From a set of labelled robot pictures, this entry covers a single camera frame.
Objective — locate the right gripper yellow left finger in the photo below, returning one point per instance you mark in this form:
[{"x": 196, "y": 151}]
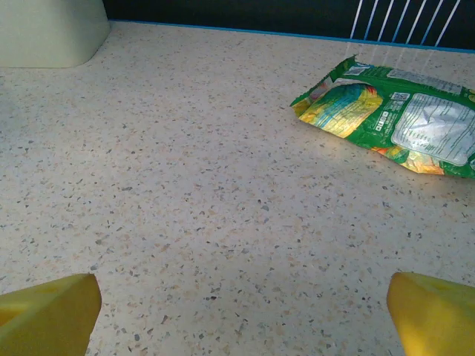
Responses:
[{"x": 48, "y": 319}]

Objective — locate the beige utensil holder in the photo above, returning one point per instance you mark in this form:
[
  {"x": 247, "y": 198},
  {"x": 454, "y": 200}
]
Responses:
[{"x": 44, "y": 33}]

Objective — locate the green snack bag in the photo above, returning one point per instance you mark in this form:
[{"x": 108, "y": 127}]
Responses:
[{"x": 371, "y": 122}]

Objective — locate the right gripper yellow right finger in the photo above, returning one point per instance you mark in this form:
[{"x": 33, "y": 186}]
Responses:
[{"x": 434, "y": 319}]

